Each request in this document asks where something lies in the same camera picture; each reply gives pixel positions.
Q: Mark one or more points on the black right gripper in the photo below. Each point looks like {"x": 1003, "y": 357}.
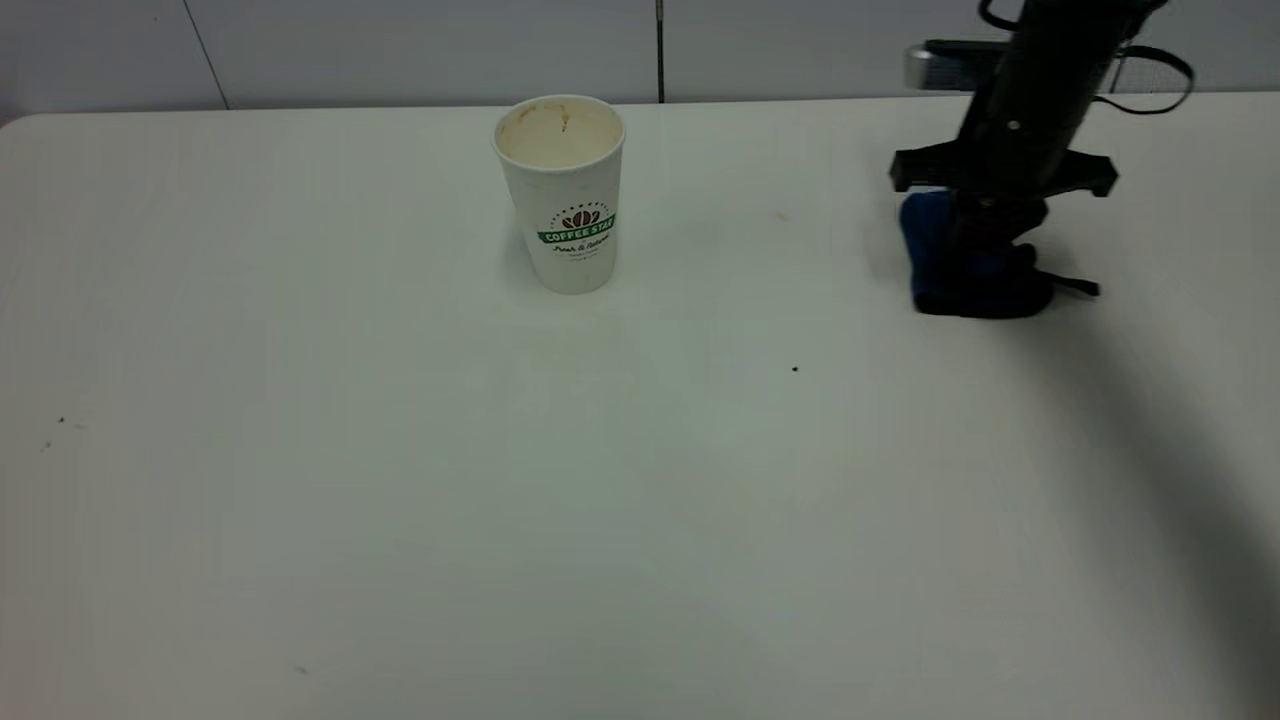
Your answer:
{"x": 1020, "y": 120}

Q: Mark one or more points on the blue black-edged cleaning cloth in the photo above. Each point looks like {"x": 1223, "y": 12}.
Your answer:
{"x": 935, "y": 250}

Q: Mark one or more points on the white paper coffee cup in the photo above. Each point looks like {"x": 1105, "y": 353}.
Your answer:
{"x": 570, "y": 210}

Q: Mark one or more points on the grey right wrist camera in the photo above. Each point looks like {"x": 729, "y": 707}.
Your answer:
{"x": 945, "y": 65}

